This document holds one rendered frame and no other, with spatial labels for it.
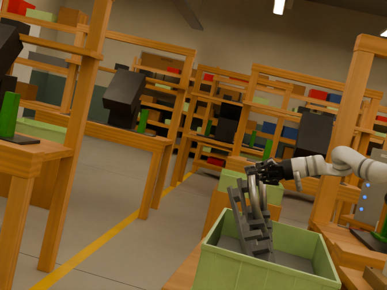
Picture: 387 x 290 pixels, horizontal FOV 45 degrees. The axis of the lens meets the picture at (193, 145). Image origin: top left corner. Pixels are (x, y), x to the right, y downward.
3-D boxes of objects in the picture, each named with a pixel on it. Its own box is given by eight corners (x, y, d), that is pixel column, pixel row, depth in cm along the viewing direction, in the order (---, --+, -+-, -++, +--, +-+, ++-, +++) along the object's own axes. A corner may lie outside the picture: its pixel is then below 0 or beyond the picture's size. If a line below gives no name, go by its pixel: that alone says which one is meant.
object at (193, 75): (227, 168, 1166) (249, 81, 1147) (114, 139, 1204) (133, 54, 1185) (229, 166, 1220) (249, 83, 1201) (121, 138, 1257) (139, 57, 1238)
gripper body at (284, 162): (295, 168, 170) (269, 172, 172) (291, 152, 164) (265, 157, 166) (297, 184, 164) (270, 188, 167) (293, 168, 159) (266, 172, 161)
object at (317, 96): (340, 212, 899) (370, 98, 880) (190, 172, 937) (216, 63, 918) (335, 206, 953) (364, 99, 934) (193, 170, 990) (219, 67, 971)
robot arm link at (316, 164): (308, 173, 168) (305, 152, 164) (353, 166, 165) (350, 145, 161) (310, 184, 162) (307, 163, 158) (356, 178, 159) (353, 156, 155)
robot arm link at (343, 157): (338, 140, 162) (374, 151, 151) (341, 161, 166) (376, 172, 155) (325, 150, 159) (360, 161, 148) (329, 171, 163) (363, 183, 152)
